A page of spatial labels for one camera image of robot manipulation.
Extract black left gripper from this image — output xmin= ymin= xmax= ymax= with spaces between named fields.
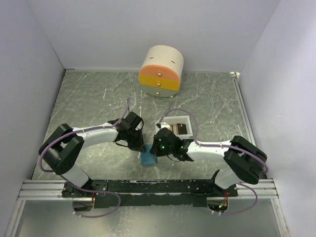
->
xmin=126 ymin=127 xmax=147 ymax=153

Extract blue card holder wallet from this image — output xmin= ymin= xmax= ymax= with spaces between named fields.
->
xmin=140 ymin=144 xmax=158 ymax=166

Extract white card tray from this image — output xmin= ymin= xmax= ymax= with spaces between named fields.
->
xmin=155 ymin=116 xmax=193 ymax=140

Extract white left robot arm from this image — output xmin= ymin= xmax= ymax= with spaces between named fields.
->
xmin=39 ymin=112 xmax=146 ymax=197

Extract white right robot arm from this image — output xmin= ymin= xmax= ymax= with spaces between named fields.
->
xmin=150 ymin=128 xmax=268 ymax=197

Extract round three-drawer mini cabinet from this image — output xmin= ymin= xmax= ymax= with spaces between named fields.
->
xmin=138 ymin=45 xmax=184 ymax=98

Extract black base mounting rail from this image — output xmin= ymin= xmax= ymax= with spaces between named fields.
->
xmin=62 ymin=179 xmax=237 ymax=208

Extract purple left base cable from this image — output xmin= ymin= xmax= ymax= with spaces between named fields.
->
xmin=63 ymin=180 xmax=121 ymax=218

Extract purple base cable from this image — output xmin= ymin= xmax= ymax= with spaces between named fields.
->
xmin=211 ymin=184 xmax=259 ymax=216
xmin=63 ymin=180 xmax=121 ymax=218

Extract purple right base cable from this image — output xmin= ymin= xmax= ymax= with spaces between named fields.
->
xmin=211 ymin=184 xmax=259 ymax=216

